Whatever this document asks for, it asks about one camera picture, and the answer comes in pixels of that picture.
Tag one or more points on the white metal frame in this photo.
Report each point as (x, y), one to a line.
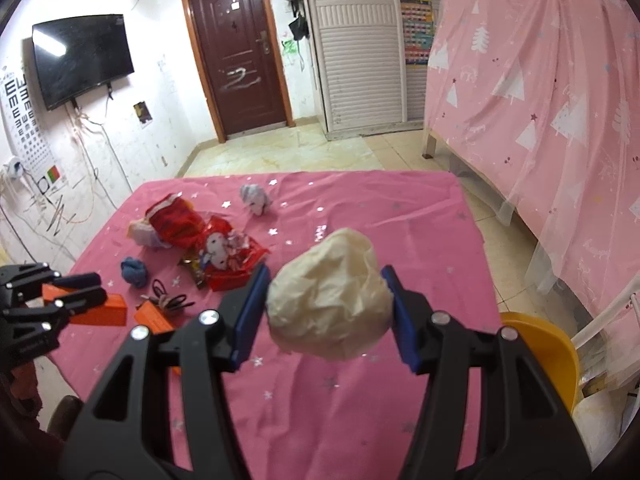
(607, 317)

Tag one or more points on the yellow plastic chair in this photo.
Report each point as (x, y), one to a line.
(547, 355)

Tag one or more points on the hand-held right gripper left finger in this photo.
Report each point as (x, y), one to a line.
(248, 310)

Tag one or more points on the dark brown door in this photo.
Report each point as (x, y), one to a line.
(235, 50)

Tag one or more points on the green plastic bag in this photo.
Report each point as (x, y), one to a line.
(290, 47)

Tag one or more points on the pink star tablecloth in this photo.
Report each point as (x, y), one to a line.
(350, 200)

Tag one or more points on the orange box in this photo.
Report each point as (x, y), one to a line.
(107, 312)
(150, 319)

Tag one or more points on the white shutter wardrobe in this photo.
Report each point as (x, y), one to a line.
(355, 60)

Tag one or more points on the cream paper ball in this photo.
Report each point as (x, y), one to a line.
(327, 295)

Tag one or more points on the grey crumpled paper ball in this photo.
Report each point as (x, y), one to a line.
(255, 197)

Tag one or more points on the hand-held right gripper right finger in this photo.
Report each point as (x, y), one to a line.
(404, 320)

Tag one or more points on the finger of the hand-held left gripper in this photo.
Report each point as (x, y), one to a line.
(80, 280)
(85, 300)

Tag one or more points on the colourful grid wall poster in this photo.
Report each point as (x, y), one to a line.
(416, 30)

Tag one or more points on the eye chart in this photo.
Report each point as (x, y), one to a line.
(20, 110)

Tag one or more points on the red cartoon snack packet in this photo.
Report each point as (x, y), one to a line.
(225, 255)

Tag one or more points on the red and white plastic bag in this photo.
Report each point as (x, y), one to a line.
(170, 222)

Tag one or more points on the pink tree-print bed cover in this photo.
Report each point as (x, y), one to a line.
(540, 85)

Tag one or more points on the blue cloth ball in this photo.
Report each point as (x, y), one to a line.
(134, 271)

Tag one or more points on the black wall television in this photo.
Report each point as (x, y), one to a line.
(80, 60)

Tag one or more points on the person's dark red clothing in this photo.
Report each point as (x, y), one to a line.
(22, 410)

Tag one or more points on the wooden bed frame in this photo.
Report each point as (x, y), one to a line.
(475, 172)

